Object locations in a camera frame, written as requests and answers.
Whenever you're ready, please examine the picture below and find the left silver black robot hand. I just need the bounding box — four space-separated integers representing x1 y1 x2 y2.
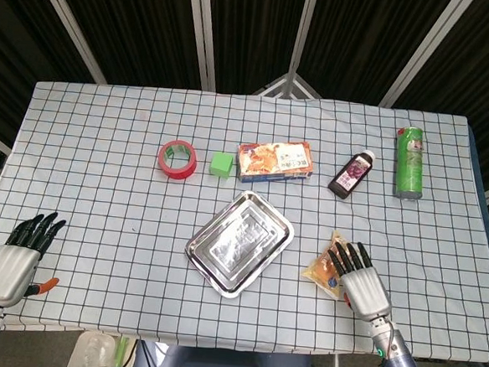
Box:
0 207 68 313

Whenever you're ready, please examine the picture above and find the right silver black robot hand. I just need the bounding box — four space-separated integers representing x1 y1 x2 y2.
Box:
322 239 396 323

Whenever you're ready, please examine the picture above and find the packaged bread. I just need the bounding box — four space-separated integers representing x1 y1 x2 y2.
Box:
298 227 366 302

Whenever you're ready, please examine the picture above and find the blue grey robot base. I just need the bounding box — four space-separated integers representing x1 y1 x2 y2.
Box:
132 339 316 367

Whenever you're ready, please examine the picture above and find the rectangular metal tray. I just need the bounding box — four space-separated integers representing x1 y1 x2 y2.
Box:
181 185 298 303

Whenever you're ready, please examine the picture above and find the dark juice bottle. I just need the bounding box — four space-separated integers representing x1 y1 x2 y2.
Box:
327 147 377 203

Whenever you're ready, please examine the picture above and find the clear plastic bottle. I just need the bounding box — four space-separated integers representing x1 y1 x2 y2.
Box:
65 330 117 367

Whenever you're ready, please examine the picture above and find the green cylindrical can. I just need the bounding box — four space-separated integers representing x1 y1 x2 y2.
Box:
390 124 428 201

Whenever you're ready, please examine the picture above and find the checkered blue tablecloth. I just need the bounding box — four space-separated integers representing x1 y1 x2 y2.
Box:
0 75 489 367

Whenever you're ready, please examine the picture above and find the orange snack box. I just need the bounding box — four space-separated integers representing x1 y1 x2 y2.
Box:
234 137 316 189

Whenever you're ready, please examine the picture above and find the green cube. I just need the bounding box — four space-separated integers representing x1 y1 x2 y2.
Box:
208 151 234 179

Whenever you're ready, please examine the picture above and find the red tape roll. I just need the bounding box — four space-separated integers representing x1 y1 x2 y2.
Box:
156 138 199 182

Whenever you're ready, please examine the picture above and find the white metal frame stand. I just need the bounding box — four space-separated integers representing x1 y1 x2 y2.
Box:
253 70 323 101

